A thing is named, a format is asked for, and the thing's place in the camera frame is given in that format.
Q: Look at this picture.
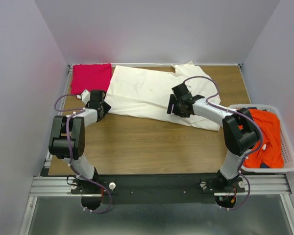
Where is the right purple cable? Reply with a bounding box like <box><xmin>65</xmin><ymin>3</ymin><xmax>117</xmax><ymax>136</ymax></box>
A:
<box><xmin>182</xmin><ymin>75</ymin><xmax>268</xmax><ymax>211</ymax></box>

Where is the white plastic basket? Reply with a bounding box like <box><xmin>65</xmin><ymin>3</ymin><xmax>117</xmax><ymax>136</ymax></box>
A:
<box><xmin>230</xmin><ymin>104</ymin><xmax>294</xmax><ymax>174</ymax></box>

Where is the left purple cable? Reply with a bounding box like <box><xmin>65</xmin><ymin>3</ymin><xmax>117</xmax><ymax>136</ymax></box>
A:
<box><xmin>53</xmin><ymin>94</ymin><xmax>113</xmax><ymax>214</ymax></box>

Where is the aluminium frame rail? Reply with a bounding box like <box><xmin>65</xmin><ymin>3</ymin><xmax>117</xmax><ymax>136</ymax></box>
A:
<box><xmin>19</xmin><ymin>64</ymin><xmax>74</xmax><ymax>235</ymax></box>

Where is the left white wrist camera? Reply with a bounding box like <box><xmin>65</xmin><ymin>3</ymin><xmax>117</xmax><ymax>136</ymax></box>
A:
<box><xmin>76</xmin><ymin>89</ymin><xmax>91</xmax><ymax>103</ymax></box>

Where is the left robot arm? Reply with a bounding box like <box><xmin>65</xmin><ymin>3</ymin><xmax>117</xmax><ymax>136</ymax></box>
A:
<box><xmin>49</xmin><ymin>90</ymin><xmax>111</xmax><ymax>187</ymax></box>

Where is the folded pink t shirt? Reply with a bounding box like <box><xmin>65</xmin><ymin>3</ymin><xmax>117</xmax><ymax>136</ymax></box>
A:
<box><xmin>71</xmin><ymin>64</ymin><xmax>112</xmax><ymax>95</ymax></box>

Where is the orange t shirt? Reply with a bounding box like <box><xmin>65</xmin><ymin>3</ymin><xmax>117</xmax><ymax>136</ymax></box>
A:
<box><xmin>243</xmin><ymin>109</ymin><xmax>284</xmax><ymax>168</ymax></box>

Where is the purple cable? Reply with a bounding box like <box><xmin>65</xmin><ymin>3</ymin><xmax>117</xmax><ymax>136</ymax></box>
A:
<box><xmin>182</xmin><ymin>75</ymin><xmax>268</xmax><ymax>211</ymax></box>
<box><xmin>53</xmin><ymin>94</ymin><xmax>113</xmax><ymax>214</ymax></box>

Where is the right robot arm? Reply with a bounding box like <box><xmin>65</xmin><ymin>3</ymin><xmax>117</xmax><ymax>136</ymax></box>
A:
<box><xmin>167</xmin><ymin>83</ymin><xmax>263</xmax><ymax>190</ymax></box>

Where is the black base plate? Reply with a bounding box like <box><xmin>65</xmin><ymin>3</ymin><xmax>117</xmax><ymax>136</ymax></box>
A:
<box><xmin>69</xmin><ymin>173</ymin><xmax>245</xmax><ymax>205</ymax></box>

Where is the white t shirt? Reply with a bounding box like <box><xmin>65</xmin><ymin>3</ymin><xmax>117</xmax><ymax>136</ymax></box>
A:
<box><xmin>105</xmin><ymin>63</ymin><xmax>221</xmax><ymax>131</ymax></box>

